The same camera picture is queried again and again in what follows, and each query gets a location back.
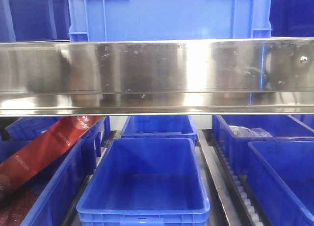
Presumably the blue bin rear centre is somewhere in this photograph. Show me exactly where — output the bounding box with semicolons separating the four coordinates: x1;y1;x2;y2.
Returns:
121;115;197;143

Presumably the blue bin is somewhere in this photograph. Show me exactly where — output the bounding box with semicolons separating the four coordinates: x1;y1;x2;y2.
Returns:
5;117;111;156
76;138;210;226
121;115;197;143
247;141;314;226
212;115;314;175
0;135;99;226

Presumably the blue bin front centre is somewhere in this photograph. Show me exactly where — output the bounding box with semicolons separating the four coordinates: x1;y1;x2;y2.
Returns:
76;138;210;226

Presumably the blue bin rear right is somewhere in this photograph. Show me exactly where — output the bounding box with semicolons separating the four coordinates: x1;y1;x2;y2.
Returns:
212;115;314;175

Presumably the large blue crate upper shelf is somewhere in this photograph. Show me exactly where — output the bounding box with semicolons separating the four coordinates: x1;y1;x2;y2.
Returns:
68;0;272;42

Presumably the blue bin rear left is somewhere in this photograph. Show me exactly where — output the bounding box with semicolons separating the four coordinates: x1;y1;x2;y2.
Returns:
5;117;111;156

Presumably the blue bin front right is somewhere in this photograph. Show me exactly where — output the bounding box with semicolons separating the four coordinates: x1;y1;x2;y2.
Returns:
247;141;314;226

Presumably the blue bin front left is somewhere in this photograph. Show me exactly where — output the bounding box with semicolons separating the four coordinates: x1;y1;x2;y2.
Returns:
0;135;99;226

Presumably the clear plastic bag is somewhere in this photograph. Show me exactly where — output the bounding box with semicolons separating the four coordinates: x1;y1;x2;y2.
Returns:
229;125;272;138

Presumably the red printed package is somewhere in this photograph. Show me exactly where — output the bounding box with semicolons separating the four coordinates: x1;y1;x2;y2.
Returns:
0;116;103;201

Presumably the roller track with white wheels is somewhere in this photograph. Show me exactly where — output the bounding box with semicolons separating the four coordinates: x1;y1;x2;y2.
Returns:
209;130;271;226

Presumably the dark blue crate upper left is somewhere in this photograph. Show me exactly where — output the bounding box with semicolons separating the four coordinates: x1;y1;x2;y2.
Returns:
0;0;71;42

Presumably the dark blue crate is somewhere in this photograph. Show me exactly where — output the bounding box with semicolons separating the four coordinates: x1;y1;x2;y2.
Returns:
0;0;71;42
270;0;314;37

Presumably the dark blue crate upper right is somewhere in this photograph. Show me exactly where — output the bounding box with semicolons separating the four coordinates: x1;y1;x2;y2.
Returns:
270;0;314;37

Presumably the stainless steel shelf rail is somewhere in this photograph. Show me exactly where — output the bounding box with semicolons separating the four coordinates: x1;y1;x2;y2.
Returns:
0;37;314;117

